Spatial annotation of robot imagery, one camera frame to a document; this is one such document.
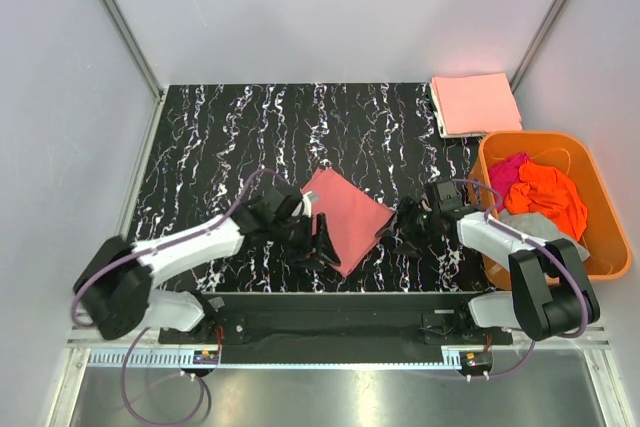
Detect salmon red t shirt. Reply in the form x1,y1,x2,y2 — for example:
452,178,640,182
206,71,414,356
302,169,393,278

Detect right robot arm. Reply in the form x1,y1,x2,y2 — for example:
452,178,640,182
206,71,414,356
377,179,601,341

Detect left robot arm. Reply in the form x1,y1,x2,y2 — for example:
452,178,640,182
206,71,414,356
72,187,341,341

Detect magenta t shirt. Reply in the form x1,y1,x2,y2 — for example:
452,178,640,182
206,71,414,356
488,152,530,200

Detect grey t shirt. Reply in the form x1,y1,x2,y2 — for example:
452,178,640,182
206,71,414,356
499,209,590,261

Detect orange t shirt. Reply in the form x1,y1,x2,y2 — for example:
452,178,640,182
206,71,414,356
504,161,588,241

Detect folded light pink t shirt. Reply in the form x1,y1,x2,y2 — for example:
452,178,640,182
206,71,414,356
429,72,522,135

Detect orange plastic basket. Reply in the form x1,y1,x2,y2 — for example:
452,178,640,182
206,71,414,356
469,131,631,282

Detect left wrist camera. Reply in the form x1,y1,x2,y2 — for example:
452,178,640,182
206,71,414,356
292,191,319,218

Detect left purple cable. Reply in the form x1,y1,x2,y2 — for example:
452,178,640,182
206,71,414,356
70,169,291,423

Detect purple cable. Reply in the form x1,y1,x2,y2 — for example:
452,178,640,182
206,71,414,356
452,177,601,381
70,169,291,423

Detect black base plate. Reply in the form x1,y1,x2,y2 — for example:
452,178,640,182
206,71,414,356
159,292,512,345

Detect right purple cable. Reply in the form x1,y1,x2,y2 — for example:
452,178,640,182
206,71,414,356
452,177,601,381

